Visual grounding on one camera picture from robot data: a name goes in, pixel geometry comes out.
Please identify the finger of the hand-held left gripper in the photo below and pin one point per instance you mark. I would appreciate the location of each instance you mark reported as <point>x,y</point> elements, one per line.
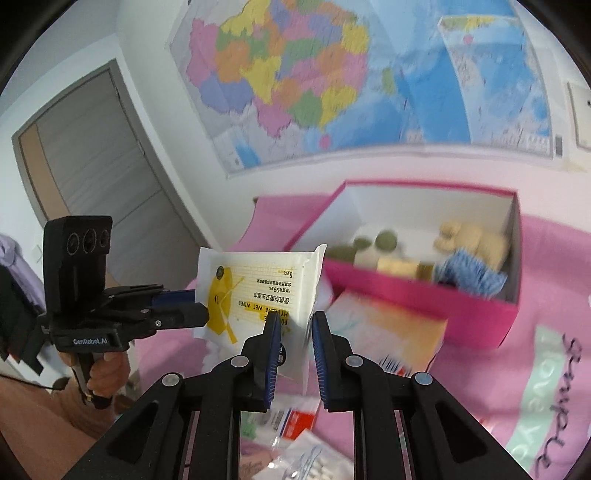
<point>175,299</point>
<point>184,316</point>

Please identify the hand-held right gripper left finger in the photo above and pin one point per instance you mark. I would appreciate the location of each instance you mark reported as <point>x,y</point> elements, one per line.
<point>272,355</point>

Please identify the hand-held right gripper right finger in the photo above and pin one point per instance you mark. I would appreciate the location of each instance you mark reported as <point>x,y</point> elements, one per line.
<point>318,355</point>

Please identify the white packet with red label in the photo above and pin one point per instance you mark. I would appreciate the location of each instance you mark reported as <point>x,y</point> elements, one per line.
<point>295,417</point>

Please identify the white yellow wet wipes packet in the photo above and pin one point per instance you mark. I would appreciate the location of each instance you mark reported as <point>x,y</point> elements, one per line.
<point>258,286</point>

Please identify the green white packet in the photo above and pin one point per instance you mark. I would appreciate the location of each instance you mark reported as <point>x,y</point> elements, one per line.
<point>249,424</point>

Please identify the pink cardboard box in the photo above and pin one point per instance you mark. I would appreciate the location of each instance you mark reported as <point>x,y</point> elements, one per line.
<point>392,304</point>

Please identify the clear bag of white pieces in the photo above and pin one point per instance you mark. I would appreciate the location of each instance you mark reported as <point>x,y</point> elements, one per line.
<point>309,461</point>

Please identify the small yellow packet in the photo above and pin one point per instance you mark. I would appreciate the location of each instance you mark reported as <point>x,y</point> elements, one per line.
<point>397,266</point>

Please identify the green frog plush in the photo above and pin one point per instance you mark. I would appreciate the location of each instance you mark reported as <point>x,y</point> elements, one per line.
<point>385,240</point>

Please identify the blue gingham scrunchie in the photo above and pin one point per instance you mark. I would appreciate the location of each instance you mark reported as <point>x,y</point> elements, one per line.
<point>471,277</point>

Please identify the beige plush bear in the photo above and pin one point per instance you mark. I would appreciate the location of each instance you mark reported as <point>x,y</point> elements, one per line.
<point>480,244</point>

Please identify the person's left forearm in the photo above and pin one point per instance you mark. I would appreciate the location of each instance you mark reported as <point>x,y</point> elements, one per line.
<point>37,410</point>

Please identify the person's left hand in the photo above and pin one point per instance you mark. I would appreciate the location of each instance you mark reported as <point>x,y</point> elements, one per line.
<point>111,376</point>

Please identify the lilac cloth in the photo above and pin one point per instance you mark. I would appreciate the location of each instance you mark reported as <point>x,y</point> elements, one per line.
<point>11,254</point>

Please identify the dark cloth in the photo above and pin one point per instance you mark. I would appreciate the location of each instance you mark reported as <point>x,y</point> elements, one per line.
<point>18,318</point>

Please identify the pastel tissue pack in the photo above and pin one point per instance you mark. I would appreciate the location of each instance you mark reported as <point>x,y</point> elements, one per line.
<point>392,332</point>

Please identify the grey door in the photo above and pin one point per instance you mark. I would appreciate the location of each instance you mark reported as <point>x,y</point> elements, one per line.
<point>106,152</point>

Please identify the pink floral bedsheet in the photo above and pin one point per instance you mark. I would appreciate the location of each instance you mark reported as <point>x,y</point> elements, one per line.
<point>554,286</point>

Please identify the colourful wall map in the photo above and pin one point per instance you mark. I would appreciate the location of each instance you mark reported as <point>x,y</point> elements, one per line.
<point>346,69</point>

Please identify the white wall socket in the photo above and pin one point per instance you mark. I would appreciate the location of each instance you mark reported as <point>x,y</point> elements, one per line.
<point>581,115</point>

